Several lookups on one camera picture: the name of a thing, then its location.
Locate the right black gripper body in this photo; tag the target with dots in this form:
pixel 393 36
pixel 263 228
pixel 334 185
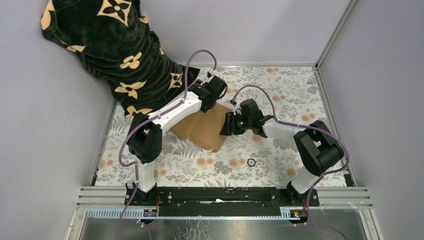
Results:
pixel 241 123

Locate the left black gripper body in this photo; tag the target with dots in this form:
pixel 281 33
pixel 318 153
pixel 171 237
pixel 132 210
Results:
pixel 211 105

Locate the brown cardboard box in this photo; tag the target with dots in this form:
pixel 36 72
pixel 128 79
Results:
pixel 202 128

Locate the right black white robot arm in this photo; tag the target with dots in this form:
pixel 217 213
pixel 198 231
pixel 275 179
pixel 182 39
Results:
pixel 319 150

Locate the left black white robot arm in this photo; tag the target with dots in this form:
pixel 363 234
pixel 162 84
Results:
pixel 145 137

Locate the floral patterned table mat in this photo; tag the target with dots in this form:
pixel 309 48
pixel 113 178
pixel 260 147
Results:
pixel 245 160

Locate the black floral plush blanket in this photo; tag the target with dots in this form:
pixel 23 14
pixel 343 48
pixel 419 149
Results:
pixel 114 44

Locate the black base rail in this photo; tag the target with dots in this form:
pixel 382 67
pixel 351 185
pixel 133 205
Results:
pixel 220 201

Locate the aluminium frame rails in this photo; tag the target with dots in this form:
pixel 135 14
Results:
pixel 108 202

